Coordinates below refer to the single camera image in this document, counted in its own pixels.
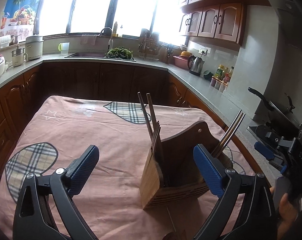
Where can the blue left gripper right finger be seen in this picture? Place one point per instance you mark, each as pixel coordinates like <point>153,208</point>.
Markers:
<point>257,216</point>

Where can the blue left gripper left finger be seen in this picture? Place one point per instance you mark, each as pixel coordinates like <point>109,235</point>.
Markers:
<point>33,217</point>

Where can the dark metal fork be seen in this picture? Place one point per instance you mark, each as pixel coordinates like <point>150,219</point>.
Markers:
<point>156,145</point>

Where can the right hand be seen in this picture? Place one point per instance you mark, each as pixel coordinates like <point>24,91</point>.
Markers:
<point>288,214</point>

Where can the gas stove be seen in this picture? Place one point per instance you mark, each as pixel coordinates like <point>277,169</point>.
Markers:
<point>277,138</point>

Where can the metal chopsticks in holder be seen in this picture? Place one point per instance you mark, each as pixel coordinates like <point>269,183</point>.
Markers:
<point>223,142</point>

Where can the dark metal spoon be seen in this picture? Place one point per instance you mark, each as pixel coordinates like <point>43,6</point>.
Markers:
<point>176,236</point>

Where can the thin metal chopstick on cloth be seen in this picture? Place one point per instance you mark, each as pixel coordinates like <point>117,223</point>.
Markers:
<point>171,220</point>

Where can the pink tablecloth with hearts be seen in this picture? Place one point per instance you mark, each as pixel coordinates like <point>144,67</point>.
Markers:
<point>110,200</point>

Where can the wooden utensil holder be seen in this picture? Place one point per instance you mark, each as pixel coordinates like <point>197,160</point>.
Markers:
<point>178,177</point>

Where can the condiment bottles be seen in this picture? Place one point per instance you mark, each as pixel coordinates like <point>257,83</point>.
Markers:
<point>220,80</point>

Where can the range hood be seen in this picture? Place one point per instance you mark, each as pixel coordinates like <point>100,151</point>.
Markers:
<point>290,21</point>

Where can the stainless electric kettle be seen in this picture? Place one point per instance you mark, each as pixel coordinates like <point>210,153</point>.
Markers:
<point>195,65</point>

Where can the dark chopsticks in holder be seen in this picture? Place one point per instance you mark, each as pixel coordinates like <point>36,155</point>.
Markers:
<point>150,123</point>

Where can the pink plastic basin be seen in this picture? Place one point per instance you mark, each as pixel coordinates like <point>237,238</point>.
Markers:
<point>181,62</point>

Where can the orange bowl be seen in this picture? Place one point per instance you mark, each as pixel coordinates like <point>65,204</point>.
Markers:
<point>185,54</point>

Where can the upper wooden cabinets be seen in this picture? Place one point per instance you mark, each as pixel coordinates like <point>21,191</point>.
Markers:
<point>218,19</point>

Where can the small white electric pot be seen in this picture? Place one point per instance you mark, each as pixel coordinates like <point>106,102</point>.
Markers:
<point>19,57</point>

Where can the large white rice cooker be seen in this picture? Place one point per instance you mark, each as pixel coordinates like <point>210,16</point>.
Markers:
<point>34,47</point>

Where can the dish drying rack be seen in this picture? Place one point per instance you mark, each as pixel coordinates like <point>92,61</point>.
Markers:
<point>149,45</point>

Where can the green leafy vegetables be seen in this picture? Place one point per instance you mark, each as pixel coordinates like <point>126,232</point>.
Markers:
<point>120,53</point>

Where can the chrome sink faucet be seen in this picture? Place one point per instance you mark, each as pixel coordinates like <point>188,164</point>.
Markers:
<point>107,32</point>

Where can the fruit poster window blind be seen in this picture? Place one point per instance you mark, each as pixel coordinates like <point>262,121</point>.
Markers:
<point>19,18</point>

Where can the yellow oil bottle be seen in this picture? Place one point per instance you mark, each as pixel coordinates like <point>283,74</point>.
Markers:
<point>115,34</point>

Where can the black wok with handle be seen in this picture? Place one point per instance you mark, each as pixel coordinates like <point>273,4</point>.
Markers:
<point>279,115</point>

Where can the wall socket by kettle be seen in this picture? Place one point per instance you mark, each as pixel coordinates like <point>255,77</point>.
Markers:
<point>204,51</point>

